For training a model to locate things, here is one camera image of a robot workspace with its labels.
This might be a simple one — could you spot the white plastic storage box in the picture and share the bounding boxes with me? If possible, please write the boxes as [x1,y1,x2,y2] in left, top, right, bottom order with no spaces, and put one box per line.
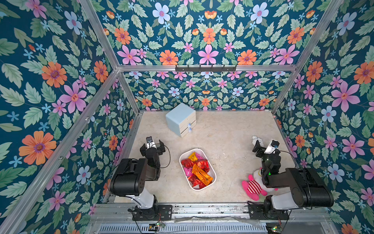
[179,148,217,191]

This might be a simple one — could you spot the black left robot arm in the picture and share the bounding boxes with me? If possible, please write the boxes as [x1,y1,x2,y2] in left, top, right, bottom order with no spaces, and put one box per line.
[108,137,166,213]

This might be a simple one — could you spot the yellow foil tea bag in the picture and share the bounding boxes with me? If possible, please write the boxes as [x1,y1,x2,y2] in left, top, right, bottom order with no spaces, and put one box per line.
[189,152,200,162]

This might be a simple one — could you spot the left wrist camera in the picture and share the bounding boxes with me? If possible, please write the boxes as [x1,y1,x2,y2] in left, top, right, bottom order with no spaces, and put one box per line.
[146,136,157,149]

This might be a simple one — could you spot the pale blue mini drawer cabinet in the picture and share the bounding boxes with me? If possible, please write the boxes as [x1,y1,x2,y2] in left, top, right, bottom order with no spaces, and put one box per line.
[166,103,196,137]

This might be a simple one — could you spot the aluminium cage frame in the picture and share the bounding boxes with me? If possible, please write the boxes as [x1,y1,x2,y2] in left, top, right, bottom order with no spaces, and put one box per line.
[1,1,341,234]

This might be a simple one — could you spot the pink white plush owl toy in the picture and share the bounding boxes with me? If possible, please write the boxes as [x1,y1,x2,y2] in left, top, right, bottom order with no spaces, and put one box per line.
[242,168,278,201]

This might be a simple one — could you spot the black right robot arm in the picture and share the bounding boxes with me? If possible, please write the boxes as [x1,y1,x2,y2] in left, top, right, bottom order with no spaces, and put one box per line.
[248,136,334,212]

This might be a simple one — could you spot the black hook rail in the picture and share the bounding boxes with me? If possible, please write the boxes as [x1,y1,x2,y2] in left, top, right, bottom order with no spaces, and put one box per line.
[175,65,237,73]

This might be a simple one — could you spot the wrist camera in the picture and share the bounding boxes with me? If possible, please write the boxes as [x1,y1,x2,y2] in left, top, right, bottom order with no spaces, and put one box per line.
[146,136,157,149]
[265,140,280,154]

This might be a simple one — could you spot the small white plush toy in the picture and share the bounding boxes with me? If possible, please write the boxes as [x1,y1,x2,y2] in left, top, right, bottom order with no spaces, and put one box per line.
[252,135,264,147]

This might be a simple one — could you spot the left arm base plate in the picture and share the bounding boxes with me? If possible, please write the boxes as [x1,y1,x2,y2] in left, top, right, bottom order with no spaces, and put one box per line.
[128,205,173,221]

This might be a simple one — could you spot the magenta foil tea bag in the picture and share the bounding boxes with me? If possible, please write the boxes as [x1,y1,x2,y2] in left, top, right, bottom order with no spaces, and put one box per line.
[183,167,193,178]

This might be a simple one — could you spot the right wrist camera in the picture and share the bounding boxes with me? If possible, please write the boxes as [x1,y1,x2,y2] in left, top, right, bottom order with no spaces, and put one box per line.
[265,140,280,154]

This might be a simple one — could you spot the orange foil tea bag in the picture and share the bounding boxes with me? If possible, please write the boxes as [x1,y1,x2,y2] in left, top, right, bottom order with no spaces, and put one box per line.
[192,164,213,186]

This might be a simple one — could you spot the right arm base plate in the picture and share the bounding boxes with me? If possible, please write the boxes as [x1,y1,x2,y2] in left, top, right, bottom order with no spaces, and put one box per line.
[247,202,289,220]

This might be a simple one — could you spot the red foil tea bag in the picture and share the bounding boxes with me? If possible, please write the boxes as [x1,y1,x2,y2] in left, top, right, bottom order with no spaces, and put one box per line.
[194,160,210,173]
[181,159,195,168]
[188,175,206,189]

